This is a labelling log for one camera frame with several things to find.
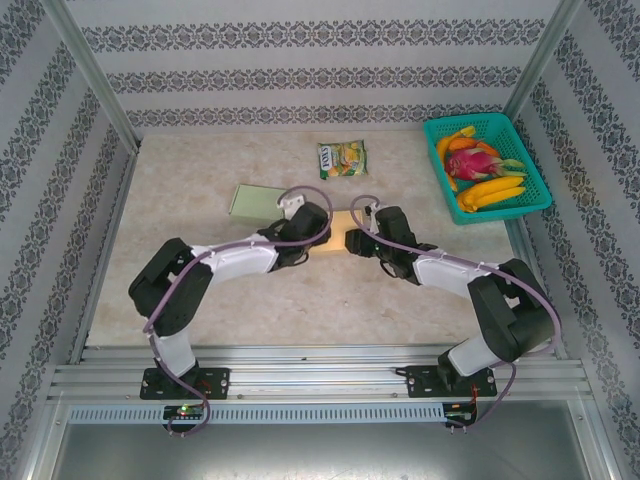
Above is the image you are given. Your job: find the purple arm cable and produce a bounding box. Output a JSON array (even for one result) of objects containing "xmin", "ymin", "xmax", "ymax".
[
  {"xmin": 142, "ymin": 184, "xmax": 335, "ymax": 439},
  {"xmin": 349, "ymin": 193, "xmax": 564, "ymax": 436}
]

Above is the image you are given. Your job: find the pink toy dragon fruit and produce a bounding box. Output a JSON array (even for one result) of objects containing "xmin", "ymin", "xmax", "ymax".
[{"xmin": 444, "ymin": 142, "xmax": 504, "ymax": 184}]

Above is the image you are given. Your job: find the green paper box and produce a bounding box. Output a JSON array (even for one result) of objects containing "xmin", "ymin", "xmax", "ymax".
[{"xmin": 228, "ymin": 183, "xmax": 292, "ymax": 227}]

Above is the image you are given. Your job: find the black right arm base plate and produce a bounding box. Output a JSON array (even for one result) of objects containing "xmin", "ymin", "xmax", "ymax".
[{"xmin": 403, "ymin": 364, "xmax": 499, "ymax": 400}]

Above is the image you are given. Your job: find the teal plastic basket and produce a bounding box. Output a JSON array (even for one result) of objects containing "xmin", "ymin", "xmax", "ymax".
[{"xmin": 423, "ymin": 112, "xmax": 554, "ymax": 226}]

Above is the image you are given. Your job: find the grey metal sheet panel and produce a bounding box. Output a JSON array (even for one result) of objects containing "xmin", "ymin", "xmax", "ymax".
[{"xmin": 49, "ymin": 422, "xmax": 609, "ymax": 480}]

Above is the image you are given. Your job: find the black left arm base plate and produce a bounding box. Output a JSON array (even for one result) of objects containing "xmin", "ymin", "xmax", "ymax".
[{"xmin": 139, "ymin": 368, "xmax": 231, "ymax": 401}]

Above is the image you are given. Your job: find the orange paper box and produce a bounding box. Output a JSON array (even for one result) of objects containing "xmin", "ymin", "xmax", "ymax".
[{"xmin": 312, "ymin": 209, "xmax": 359, "ymax": 256}]

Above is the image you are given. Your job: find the yellow toy banana bunch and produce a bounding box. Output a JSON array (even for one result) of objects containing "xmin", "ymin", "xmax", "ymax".
[{"xmin": 455, "ymin": 175, "xmax": 527, "ymax": 214}]

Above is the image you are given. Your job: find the grey slotted cable duct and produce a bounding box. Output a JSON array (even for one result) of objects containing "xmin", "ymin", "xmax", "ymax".
[{"xmin": 67, "ymin": 402, "xmax": 446, "ymax": 425}]

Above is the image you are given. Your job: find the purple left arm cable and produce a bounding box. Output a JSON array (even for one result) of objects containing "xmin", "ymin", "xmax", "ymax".
[{"xmin": 142, "ymin": 184, "xmax": 335, "ymax": 439}]

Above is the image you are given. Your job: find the green yellow candy bag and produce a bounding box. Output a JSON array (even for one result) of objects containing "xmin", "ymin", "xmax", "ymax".
[{"xmin": 317, "ymin": 139, "xmax": 370, "ymax": 181}]

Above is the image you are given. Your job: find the orange crescent toy fruit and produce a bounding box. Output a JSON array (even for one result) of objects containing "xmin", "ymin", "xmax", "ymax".
[{"xmin": 435, "ymin": 134, "xmax": 459, "ymax": 192}]

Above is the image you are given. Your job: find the aluminium corner post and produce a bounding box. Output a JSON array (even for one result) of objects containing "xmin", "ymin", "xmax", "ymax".
[
  {"xmin": 39, "ymin": 0, "xmax": 142, "ymax": 151},
  {"xmin": 502, "ymin": 0, "xmax": 584, "ymax": 121}
]

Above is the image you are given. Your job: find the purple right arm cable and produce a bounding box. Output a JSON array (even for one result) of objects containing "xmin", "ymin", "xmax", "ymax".
[{"xmin": 349, "ymin": 193, "xmax": 564, "ymax": 436}]

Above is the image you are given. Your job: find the aluminium mounting rail frame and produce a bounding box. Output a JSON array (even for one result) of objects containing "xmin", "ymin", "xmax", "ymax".
[{"xmin": 47, "ymin": 344, "xmax": 596, "ymax": 401}]

